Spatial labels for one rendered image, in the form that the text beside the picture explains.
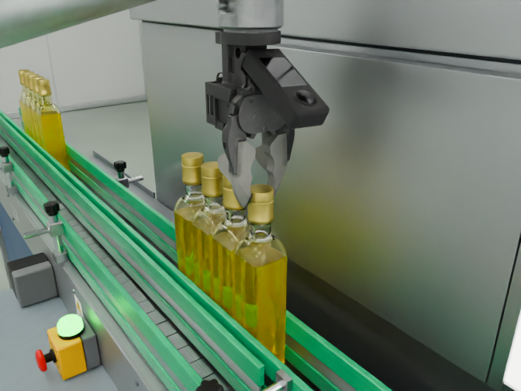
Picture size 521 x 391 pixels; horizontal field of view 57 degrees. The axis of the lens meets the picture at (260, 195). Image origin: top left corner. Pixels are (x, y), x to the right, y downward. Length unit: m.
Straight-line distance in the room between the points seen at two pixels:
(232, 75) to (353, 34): 0.16
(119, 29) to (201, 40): 5.81
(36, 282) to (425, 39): 0.93
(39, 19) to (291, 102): 0.26
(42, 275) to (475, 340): 0.89
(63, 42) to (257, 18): 6.05
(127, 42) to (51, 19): 6.48
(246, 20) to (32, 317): 0.83
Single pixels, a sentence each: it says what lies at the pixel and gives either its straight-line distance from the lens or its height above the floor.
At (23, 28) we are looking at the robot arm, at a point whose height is 1.37.
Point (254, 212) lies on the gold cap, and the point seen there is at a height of 1.13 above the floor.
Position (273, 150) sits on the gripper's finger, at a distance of 0.61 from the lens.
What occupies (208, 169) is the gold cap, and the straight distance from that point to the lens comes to 0.69.
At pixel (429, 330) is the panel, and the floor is 1.01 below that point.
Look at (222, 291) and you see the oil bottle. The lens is 0.73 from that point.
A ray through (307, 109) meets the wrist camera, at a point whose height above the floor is 1.28.
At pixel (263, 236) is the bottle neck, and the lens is 0.63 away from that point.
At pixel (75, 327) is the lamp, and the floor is 0.85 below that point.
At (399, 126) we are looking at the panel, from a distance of 0.59.
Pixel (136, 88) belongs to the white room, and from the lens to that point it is 6.93.
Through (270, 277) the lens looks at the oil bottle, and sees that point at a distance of 0.65.
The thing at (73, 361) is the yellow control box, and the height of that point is 0.79.
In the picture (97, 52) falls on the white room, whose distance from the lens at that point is 6.69.
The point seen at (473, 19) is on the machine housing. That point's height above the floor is 1.37.
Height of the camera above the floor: 1.39
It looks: 23 degrees down
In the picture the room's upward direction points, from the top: straight up
